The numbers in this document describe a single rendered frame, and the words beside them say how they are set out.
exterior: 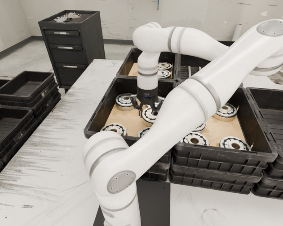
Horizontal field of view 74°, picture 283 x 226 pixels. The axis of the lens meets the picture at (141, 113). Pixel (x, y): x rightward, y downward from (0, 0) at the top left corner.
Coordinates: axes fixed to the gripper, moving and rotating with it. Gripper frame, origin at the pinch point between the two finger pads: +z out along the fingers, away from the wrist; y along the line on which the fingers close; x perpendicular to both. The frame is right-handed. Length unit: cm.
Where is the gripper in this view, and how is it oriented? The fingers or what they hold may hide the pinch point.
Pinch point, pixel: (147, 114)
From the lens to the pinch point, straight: 77.5
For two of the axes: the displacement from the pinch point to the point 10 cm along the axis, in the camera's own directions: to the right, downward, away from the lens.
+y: 9.8, 1.1, -1.4
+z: 0.0, 7.8, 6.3
